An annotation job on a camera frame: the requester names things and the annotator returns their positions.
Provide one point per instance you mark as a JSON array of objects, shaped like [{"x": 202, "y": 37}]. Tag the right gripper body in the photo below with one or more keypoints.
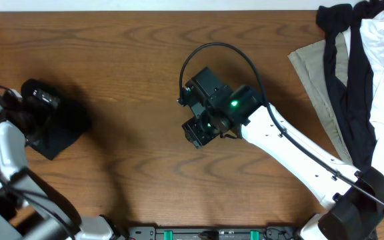
[{"x": 204, "y": 128}]

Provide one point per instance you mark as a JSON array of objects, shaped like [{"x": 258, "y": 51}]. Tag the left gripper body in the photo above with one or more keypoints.
[{"x": 60, "y": 132}]

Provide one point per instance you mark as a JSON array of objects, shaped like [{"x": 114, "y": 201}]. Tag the black polo shirt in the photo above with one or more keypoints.
[{"x": 58, "y": 120}]

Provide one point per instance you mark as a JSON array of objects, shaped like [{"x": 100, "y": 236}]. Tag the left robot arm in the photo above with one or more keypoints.
[{"x": 30, "y": 209}]

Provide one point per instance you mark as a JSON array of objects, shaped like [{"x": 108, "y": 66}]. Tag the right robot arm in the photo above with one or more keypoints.
[{"x": 353, "y": 199}]

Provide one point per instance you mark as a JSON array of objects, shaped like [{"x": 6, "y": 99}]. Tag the beige garment in pile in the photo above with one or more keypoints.
[{"x": 308, "y": 64}]

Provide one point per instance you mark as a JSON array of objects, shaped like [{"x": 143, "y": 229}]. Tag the black garment in pile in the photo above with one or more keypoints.
[{"x": 352, "y": 101}]

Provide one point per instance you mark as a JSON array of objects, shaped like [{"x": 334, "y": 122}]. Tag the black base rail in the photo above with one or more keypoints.
[{"x": 264, "y": 233}]

